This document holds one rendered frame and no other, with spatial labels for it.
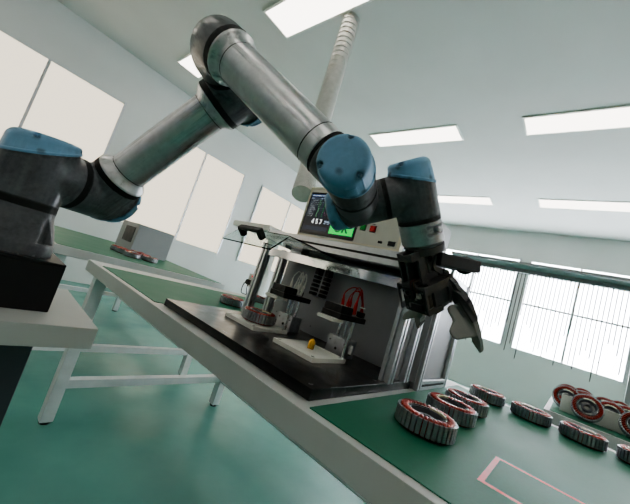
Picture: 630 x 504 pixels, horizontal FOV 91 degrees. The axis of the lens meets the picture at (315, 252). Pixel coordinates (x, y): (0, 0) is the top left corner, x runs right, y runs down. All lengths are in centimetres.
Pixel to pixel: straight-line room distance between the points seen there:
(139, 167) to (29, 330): 37
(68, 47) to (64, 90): 53
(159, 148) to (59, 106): 463
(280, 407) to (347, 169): 42
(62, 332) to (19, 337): 5
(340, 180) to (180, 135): 46
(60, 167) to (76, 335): 32
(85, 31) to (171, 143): 497
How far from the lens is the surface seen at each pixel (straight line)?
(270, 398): 62
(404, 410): 66
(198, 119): 77
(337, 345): 98
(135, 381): 201
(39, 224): 78
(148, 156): 80
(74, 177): 80
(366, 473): 52
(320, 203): 118
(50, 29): 562
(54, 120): 536
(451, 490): 54
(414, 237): 56
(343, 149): 42
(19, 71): 542
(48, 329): 71
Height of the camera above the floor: 95
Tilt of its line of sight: 6 degrees up
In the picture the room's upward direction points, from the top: 18 degrees clockwise
